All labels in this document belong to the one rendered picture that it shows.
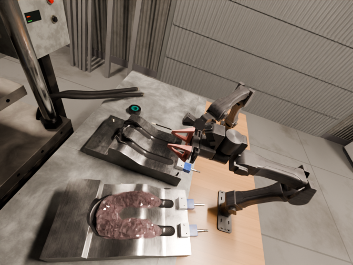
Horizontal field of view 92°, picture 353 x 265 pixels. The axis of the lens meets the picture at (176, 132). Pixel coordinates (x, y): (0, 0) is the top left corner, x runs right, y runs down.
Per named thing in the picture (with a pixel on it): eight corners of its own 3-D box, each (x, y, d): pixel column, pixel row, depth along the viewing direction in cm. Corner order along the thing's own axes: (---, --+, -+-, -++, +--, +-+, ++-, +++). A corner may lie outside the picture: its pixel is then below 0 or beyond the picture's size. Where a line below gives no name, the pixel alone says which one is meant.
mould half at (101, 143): (186, 149, 108) (193, 135, 98) (176, 186, 90) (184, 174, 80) (110, 121, 106) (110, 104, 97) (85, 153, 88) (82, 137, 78)
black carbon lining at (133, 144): (178, 146, 98) (183, 136, 92) (170, 170, 87) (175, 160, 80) (120, 125, 97) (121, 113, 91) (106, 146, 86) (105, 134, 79)
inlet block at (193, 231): (205, 225, 78) (209, 222, 74) (206, 238, 74) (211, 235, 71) (177, 225, 75) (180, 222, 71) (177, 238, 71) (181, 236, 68)
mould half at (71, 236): (182, 194, 88) (188, 184, 80) (187, 256, 71) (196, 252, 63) (74, 189, 76) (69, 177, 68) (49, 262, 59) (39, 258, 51)
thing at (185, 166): (198, 170, 92) (203, 165, 88) (197, 179, 89) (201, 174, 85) (176, 162, 92) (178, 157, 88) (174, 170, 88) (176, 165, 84)
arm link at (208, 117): (204, 136, 75) (220, 114, 69) (190, 123, 78) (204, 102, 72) (214, 132, 84) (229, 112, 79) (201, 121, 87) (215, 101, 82)
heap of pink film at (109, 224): (162, 195, 78) (165, 188, 73) (162, 240, 67) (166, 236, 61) (101, 192, 72) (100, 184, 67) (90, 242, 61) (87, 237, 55)
